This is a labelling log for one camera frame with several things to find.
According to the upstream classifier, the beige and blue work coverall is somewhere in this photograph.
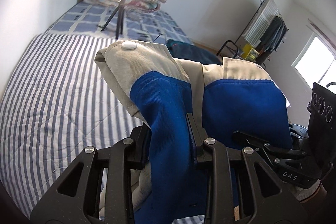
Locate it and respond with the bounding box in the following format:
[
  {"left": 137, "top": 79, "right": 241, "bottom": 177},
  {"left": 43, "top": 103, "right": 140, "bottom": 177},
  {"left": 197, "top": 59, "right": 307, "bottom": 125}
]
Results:
[{"left": 95, "top": 40, "right": 292, "bottom": 223}]

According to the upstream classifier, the black metal clothes rack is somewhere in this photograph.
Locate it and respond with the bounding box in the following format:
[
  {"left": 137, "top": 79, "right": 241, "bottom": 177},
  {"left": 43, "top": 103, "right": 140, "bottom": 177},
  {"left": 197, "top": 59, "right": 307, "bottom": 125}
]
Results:
[{"left": 217, "top": 0, "right": 289, "bottom": 68}]

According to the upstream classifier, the right hand white glove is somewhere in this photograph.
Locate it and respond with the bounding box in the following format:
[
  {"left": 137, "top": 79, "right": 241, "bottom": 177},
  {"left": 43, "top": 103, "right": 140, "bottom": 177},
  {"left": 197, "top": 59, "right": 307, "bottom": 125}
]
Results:
[{"left": 291, "top": 179, "right": 327, "bottom": 203}]

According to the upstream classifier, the blue striped bed quilt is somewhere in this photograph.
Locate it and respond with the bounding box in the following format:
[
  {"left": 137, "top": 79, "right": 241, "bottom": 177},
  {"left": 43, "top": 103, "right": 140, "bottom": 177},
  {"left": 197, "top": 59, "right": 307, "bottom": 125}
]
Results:
[{"left": 0, "top": 0, "right": 206, "bottom": 224}]

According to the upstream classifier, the yellow box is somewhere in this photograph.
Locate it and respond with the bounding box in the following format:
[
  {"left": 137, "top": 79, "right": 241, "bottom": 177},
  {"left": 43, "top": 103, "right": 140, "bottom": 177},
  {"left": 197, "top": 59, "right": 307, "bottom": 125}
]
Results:
[{"left": 241, "top": 43, "right": 259, "bottom": 62}]

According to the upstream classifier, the dark teal garment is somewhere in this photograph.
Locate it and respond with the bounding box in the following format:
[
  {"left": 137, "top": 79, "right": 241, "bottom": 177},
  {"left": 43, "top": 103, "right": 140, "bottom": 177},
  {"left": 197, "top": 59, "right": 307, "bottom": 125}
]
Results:
[{"left": 166, "top": 39, "right": 222, "bottom": 65}]

